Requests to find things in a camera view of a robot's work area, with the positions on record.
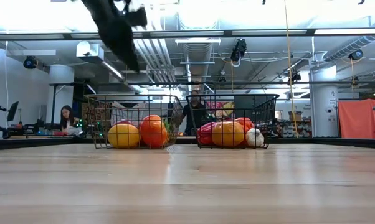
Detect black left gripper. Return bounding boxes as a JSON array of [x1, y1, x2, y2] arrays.
[[81, 0, 148, 72]]

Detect yellow orange fruit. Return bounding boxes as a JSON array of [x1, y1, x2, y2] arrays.
[[107, 123, 141, 149]]

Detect orange-red ribbed fruit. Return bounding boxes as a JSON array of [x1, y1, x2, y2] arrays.
[[140, 114, 169, 149]]

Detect red bell pepper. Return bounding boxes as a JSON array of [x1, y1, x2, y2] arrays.
[[197, 121, 219, 146]]

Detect plain orange bell pepper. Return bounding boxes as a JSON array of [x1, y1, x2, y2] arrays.
[[211, 121, 245, 147]]

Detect orange pepper with green stem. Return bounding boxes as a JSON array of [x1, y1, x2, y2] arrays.
[[235, 116, 255, 133]]

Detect white garlic bulb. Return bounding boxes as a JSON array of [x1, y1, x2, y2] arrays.
[[245, 128, 265, 148]]

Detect white ceiling air unit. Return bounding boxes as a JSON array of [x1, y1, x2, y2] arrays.
[[75, 41, 105, 63]]

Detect plain white column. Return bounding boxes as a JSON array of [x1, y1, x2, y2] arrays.
[[46, 64, 75, 125]]

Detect white ceiling light fixture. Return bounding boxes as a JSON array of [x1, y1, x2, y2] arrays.
[[174, 38, 222, 46]]

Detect black round ceiling device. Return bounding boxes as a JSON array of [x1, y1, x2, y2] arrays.
[[349, 49, 364, 62], [22, 55, 38, 70]]

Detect person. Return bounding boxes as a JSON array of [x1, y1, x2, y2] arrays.
[[181, 90, 207, 137], [59, 105, 81, 136]]

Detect black monitor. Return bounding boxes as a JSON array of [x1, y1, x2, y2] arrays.
[[7, 101, 19, 122]]

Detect black horizontal pipe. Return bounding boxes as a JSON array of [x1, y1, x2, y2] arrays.
[[97, 80, 375, 87]]

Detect white column with signs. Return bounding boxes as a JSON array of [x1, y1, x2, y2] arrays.
[[310, 65, 339, 138]]

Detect orange fabric partition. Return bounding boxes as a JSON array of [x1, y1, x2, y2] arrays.
[[338, 99, 375, 139]]

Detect silver round ceiling duct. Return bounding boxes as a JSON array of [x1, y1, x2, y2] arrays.
[[183, 43, 214, 93]]

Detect bronze wire basket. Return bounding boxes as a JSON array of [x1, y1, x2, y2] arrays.
[[84, 94, 184, 150]]

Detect black hanging cable reel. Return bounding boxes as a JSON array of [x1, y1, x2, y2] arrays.
[[230, 39, 247, 63]]

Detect black wire basket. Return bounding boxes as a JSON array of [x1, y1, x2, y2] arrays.
[[185, 93, 280, 149]]

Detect black overhead frame beam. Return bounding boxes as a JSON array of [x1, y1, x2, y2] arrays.
[[0, 29, 375, 40]]

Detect yellow hanging cable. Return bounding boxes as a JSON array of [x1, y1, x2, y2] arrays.
[[283, 0, 300, 138]]

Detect ribbed silver air duct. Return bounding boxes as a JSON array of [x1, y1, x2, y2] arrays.
[[326, 35, 375, 62]]

